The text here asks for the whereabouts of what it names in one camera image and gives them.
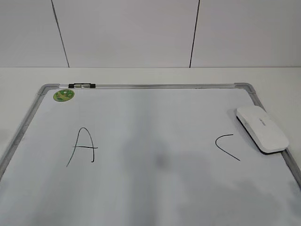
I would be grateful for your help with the round green magnet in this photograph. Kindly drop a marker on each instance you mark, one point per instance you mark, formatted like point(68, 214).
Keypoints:
point(63, 95)

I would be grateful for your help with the white board with aluminium frame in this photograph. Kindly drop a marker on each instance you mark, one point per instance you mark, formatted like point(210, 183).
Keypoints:
point(156, 155)

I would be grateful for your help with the white board eraser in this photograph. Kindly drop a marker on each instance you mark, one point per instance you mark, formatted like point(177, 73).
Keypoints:
point(266, 134)

